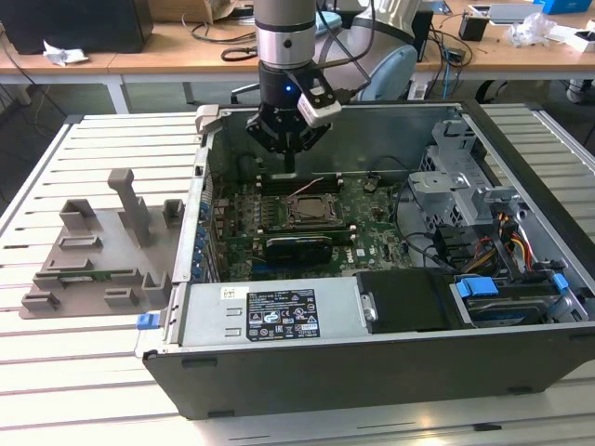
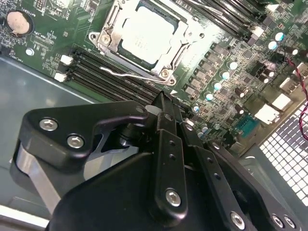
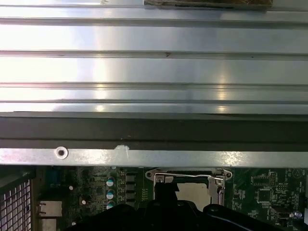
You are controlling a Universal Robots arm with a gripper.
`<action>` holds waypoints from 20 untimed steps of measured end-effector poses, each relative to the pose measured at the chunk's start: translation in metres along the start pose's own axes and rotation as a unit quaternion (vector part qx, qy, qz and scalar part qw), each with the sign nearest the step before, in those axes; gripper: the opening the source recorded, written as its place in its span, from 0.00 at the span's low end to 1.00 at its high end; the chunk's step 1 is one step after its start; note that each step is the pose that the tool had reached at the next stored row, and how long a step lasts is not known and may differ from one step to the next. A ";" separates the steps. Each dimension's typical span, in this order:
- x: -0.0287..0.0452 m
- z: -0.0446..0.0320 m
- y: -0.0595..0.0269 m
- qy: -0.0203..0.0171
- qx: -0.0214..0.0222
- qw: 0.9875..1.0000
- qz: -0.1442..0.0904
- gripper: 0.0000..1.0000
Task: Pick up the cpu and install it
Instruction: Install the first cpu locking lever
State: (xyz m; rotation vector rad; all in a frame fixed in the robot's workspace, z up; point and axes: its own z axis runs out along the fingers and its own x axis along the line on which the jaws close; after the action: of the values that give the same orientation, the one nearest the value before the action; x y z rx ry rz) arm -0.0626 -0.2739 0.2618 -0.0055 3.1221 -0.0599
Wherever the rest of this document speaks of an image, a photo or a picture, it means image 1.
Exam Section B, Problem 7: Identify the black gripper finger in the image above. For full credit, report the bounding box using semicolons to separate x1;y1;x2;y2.
290;122;333;173
245;109;292;173

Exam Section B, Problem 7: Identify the thin metal locking lever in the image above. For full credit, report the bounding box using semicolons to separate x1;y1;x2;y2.
287;177;325;198

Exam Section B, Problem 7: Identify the CPU socket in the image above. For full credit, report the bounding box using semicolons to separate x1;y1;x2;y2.
286;193;338;225

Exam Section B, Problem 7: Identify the black office chair base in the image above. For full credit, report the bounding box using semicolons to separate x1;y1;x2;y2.
230;78;262;106

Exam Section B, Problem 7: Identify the black RAM slot bank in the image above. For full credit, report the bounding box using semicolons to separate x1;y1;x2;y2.
256;221;357;246
258;172;341;196

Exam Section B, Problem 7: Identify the black graphics card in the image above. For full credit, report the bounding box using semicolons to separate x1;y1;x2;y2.
264;234;335;269

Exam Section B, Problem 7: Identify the green motherboard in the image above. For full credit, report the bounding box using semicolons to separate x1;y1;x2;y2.
211;174;415;282

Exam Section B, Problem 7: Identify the silver metal drive cage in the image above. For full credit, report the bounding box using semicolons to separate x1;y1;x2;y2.
408;118;531;233

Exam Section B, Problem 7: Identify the grey plastic parts rack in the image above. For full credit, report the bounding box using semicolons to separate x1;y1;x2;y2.
18;167;185;321

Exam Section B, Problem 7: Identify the silver power supply with label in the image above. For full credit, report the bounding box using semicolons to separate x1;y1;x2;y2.
178;277;368;348

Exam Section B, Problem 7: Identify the black plastic shroud box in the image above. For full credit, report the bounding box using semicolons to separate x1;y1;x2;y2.
355;269;466;335

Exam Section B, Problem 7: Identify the crumpled white paper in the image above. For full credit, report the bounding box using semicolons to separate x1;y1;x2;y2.
43;39;89;67

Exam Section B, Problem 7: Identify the wooden desk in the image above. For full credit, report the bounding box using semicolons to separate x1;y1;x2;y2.
0;0;595;87

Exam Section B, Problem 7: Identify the green RAM stick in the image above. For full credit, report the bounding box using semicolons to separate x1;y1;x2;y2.
55;271;140;283

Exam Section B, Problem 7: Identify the large black box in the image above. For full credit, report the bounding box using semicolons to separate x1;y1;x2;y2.
0;0;154;55

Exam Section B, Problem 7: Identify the hard disk in blue carrier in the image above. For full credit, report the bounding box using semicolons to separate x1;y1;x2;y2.
449;273;571;327

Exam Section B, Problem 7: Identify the grey tablet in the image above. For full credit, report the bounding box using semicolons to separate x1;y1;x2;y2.
487;3;545;25

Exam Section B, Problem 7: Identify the clear plastic bag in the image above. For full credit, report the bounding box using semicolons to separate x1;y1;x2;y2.
506;12;559;48

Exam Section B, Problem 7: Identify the black open PC case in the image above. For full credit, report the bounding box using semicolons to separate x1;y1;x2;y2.
133;98;595;422

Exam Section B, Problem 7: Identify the white cardboard box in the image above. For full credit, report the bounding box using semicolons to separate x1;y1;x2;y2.
548;25;595;56

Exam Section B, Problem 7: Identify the blue box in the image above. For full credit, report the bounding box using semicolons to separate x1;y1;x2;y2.
532;0;577;15

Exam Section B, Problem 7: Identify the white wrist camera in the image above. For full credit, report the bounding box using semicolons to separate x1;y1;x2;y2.
297;82;343;127

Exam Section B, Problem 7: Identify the grey plastic case handle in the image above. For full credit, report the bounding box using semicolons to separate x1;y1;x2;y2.
194;104;223;136

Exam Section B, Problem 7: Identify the blue network cable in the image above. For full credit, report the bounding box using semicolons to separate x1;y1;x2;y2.
443;44;454;101

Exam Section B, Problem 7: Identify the yellow black wire bundle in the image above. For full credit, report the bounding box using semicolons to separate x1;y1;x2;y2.
464;237;497;275

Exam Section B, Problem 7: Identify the red yellow wire bundle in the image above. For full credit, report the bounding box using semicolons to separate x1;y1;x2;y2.
495;211;534;273

